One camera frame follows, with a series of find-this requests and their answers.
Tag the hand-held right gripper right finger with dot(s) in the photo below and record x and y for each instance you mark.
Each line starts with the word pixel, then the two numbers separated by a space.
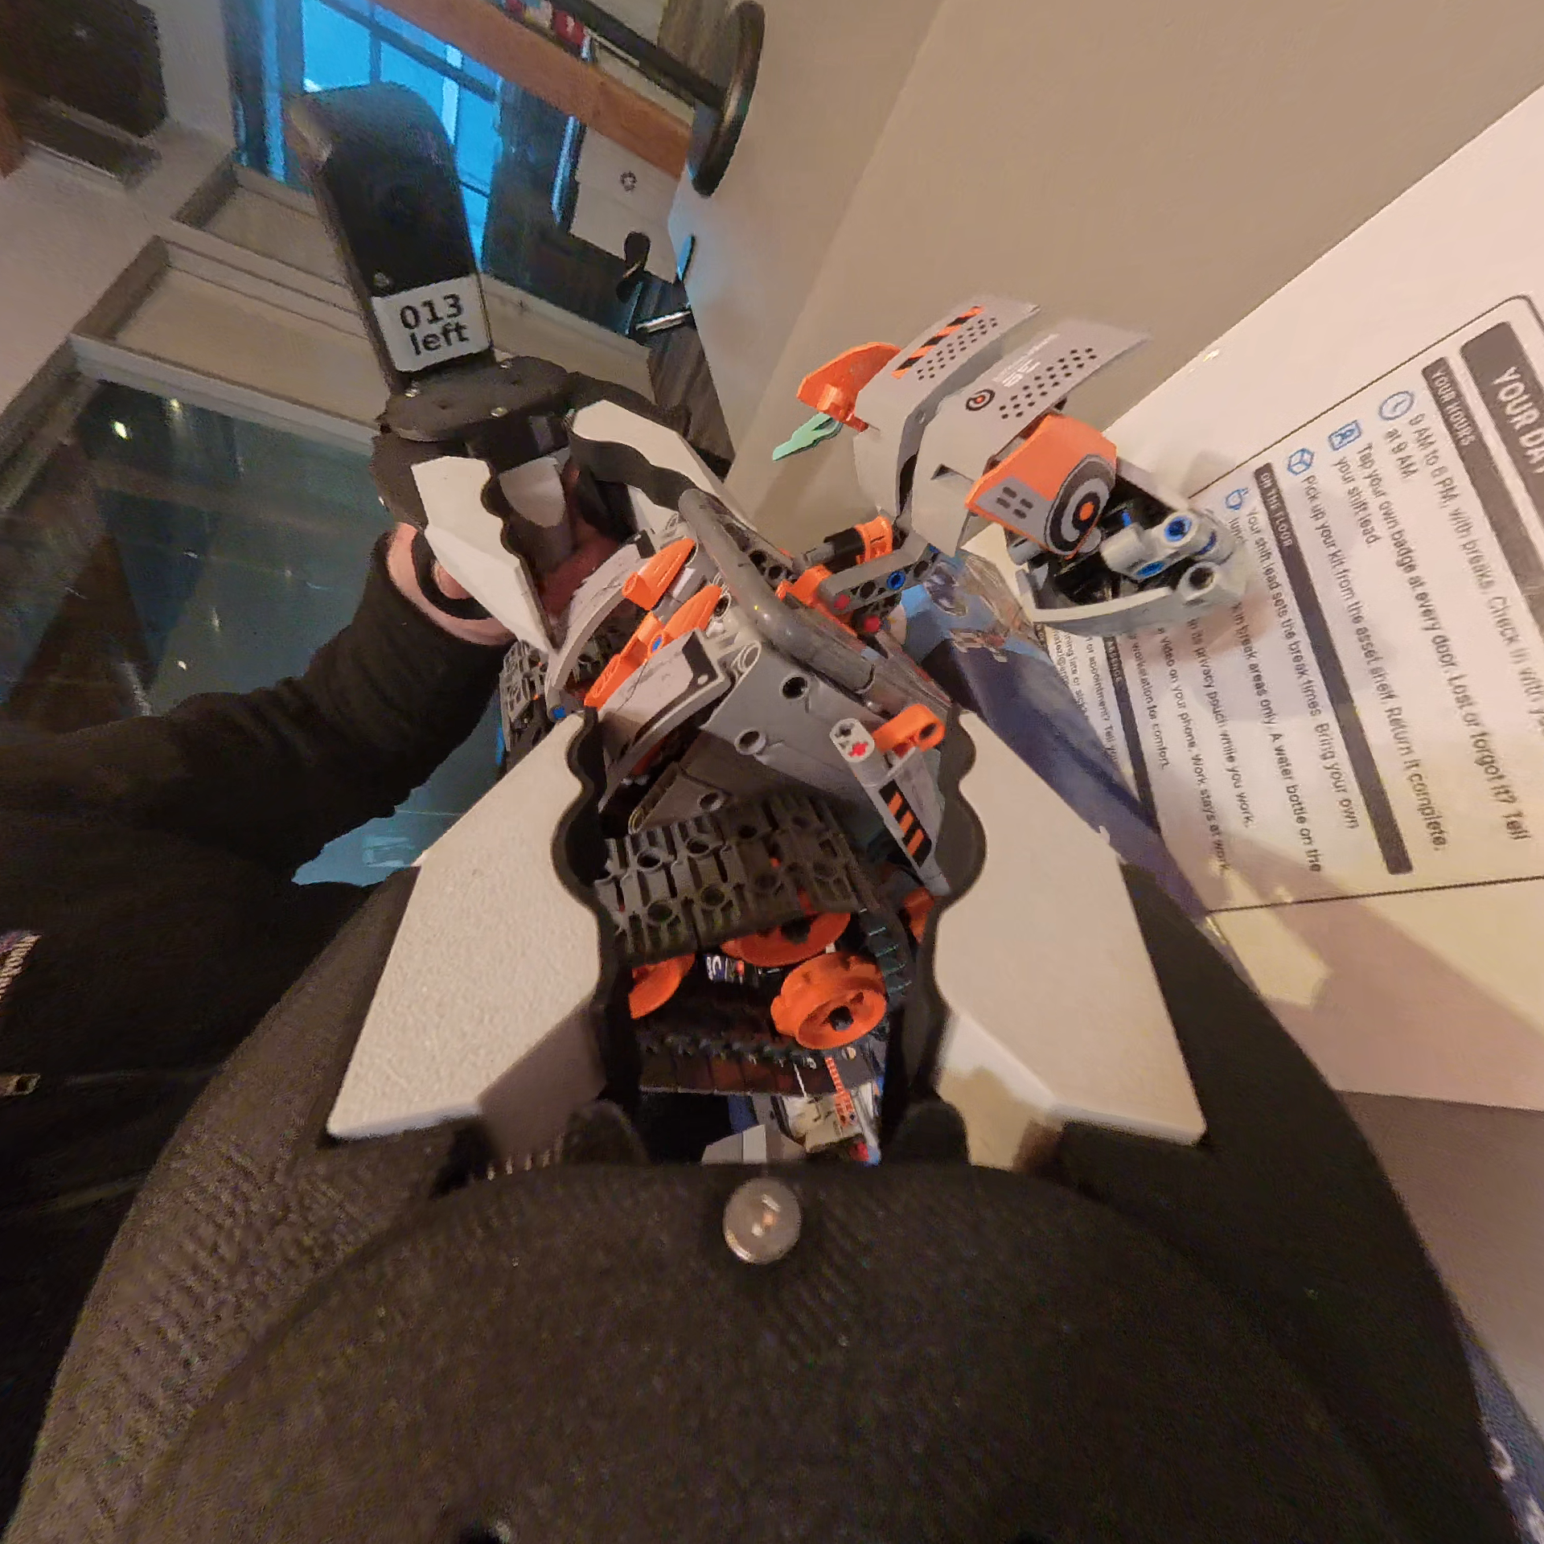
pixel 1062 965

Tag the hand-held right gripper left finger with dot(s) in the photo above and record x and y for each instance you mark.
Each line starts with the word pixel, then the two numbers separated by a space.
pixel 481 965

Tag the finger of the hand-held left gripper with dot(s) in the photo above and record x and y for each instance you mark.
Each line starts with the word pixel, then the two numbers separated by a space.
pixel 477 541
pixel 638 440

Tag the black orange tracked toy robot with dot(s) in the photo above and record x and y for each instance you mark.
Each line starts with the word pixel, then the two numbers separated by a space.
pixel 749 689

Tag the person's left forearm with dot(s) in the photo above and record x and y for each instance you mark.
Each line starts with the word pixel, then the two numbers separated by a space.
pixel 303 711

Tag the person's left hand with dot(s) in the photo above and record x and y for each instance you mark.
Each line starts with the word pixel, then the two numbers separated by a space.
pixel 420 571

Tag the blue robot kit box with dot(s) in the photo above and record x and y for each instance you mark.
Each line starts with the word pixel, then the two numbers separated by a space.
pixel 1062 722

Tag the printed notice sheet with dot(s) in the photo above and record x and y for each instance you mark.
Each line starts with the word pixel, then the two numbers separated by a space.
pixel 1387 602

